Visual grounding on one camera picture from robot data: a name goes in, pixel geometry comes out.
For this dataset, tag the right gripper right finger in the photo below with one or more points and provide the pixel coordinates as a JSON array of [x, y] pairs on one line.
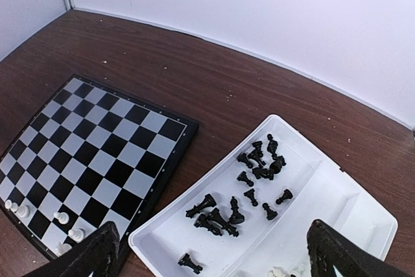
[[330, 252]]

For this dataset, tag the black chess pieces lower cluster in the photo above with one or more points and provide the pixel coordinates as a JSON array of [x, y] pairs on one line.
[[213, 222]]

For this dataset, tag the white plastic tray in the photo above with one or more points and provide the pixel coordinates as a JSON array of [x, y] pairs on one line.
[[277, 213]]

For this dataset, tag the black chess pieces cluster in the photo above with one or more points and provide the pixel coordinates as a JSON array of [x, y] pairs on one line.
[[213, 222], [255, 162]]

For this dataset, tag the black chess piece lone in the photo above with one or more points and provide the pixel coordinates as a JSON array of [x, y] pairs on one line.
[[186, 261]]

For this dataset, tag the white chess pieces pile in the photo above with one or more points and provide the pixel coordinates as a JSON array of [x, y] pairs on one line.
[[282, 272]]

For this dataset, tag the white chess pawn piece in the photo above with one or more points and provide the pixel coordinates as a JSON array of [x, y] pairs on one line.
[[76, 234]]

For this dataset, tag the black chess pieces upper cluster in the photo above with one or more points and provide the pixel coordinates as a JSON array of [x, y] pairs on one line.
[[255, 162]]

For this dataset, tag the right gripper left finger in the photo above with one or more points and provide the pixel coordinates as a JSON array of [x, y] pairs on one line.
[[96, 255]]

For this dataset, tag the black white chessboard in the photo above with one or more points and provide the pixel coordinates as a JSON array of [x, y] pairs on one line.
[[95, 153]]

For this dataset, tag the white chess knight piece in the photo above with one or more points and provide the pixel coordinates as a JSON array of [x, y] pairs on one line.
[[62, 248]]

